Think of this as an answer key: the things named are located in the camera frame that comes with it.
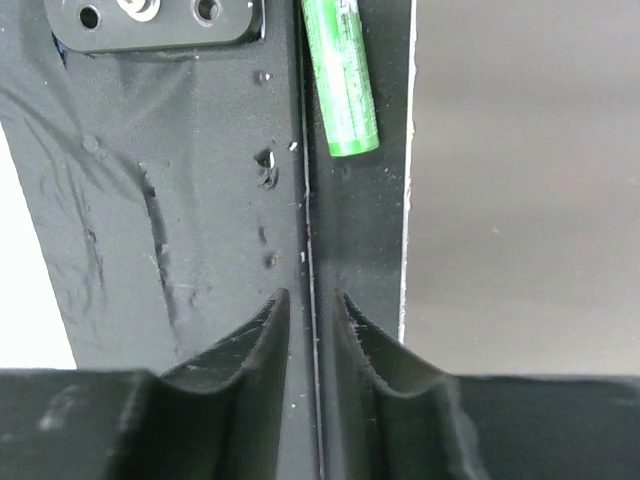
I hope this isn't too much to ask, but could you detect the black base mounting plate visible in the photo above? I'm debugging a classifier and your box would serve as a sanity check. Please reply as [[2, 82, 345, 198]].
[[0, 0, 417, 371]]

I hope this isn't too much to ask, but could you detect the green mascara tube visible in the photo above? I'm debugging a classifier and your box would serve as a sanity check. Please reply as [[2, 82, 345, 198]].
[[301, 0, 380, 158]]

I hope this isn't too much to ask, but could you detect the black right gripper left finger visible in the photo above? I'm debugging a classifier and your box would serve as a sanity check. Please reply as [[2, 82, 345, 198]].
[[107, 289, 290, 479]]

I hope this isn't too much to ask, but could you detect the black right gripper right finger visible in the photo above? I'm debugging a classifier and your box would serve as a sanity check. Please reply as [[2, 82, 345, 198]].
[[333, 290, 488, 479]]

